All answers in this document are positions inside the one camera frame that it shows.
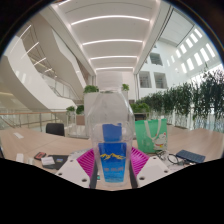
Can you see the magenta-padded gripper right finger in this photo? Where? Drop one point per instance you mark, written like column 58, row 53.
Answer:
column 153, row 170

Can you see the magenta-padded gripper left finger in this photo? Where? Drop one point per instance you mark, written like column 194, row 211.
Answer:
column 71, row 171

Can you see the blue-labelled clear water bottle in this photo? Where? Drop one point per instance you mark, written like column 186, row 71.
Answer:
column 111, row 160

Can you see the black tablet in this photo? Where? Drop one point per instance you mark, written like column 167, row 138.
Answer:
column 61, row 160

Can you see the green tote bag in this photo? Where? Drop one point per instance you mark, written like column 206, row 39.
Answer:
column 148, row 136

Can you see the red and black phone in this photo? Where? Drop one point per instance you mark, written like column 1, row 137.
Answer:
column 40, row 155

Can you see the dark blue flat case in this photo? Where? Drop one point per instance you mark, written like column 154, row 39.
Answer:
column 190, row 156

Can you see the black office chair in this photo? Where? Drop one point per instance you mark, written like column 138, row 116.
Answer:
column 55, row 129

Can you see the small potted plant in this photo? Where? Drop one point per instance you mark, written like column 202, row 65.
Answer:
column 70, row 109
column 80, row 110

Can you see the white paper sheet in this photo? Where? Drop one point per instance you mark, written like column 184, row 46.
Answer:
column 18, row 135

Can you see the green plant hedge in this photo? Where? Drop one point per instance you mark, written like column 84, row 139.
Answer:
column 186, row 100

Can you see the green plants atop cabinet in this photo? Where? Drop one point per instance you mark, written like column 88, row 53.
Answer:
column 90, row 88

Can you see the ceiling light strips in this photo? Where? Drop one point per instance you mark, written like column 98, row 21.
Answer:
column 111, row 40

